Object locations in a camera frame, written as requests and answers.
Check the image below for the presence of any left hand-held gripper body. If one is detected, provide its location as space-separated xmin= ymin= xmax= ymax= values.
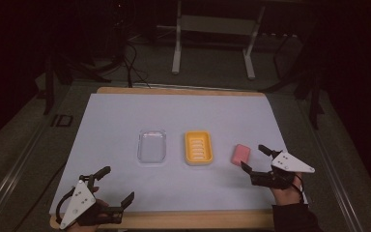
xmin=58 ymin=174 xmax=124 ymax=231

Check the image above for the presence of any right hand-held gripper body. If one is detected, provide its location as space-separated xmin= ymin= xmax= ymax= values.
xmin=250 ymin=150 xmax=316 ymax=190

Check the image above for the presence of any pink soap bar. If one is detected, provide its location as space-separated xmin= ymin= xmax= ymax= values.
xmin=230 ymin=143 xmax=252 ymax=167

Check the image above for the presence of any yellow soap dish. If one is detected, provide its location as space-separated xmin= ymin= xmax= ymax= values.
xmin=184 ymin=130 xmax=214 ymax=166

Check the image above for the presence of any person's left hand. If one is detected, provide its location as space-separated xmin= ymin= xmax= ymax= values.
xmin=67 ymin=187 xmax=110 ymax=232

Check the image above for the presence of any person's right hand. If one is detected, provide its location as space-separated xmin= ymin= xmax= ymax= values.
xmin=270 ymin=172 xmax=305 ymax=207

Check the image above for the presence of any white table mat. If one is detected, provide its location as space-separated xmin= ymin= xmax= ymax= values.
xmin=49 ymin=93 xmax=309 ymax=215

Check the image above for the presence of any clear plastic container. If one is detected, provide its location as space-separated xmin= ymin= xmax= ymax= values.
xmin=136 ymin=129 xmax=168 ymax=165

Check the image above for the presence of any black tripod stand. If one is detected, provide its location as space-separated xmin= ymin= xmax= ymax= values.
xmin=260 ymin=61 xmax=326 ymax=131
xmin=37 ymin=51 xmax=110 ymax=116

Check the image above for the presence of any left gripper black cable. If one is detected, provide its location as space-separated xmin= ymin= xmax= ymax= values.
xmin=55 ymin=188 xmax=77 ymax=225

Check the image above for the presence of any black floor bracket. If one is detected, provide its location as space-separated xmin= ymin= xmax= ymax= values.
xmin=49 ymin=113 xmax=74 ymax=129

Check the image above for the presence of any white metal stand frame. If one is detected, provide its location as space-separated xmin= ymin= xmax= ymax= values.
xmin=171 ymin=0 xmax=267 ymax=81

